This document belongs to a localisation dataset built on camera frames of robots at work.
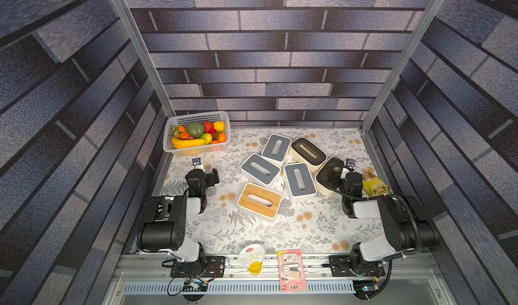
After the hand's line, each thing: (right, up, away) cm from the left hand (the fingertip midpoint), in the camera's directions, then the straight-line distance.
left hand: (205, 168), depth 94 cm
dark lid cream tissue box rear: (+49, +8, +8) cm, 50 cm away
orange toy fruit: (+5, +16, +15) cm, 22 cm away
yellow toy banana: (-17, +12, +7) cm, 22 cm away
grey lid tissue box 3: (+36, +10, +13) cm, 39 cm away
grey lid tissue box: (+46, -7, +3) cm, 46 cm away
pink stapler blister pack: (+38, -35, -23) cm, 56 cm away
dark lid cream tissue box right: (+57, -2, -7) cm, 58 cm away
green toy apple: (-1, +15, +10) cm, 19 cm away
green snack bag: (+79, -7, -4) cm, 79 cm away
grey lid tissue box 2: (+26, -1, +3) cm, 27 cm away
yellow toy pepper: (+3, +23, +20) cm, 30 cm away
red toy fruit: (-4, +22, +19) cm, 29 cm away
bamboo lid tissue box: (+26, -14, -7) cm, 30 cm away
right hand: (+66, 0, -1) cm, 66 cm away
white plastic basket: (-5, +9, +6) cm, 12 cm away
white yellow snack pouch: (+24, -28, -26) cm, 45 cm away
